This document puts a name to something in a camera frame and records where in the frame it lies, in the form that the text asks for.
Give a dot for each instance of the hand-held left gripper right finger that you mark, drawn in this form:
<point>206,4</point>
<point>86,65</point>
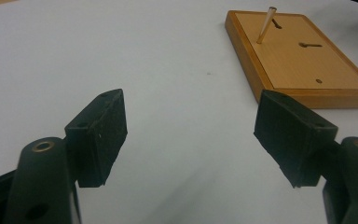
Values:
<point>287,137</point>

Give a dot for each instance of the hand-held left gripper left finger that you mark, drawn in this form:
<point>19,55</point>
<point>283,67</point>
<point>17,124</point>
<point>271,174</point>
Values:
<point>101,140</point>

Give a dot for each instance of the wooden picture frame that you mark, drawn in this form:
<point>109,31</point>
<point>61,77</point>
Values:
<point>307,68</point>

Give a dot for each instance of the white paper table cover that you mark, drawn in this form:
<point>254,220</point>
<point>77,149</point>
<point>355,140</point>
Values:
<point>183,77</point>

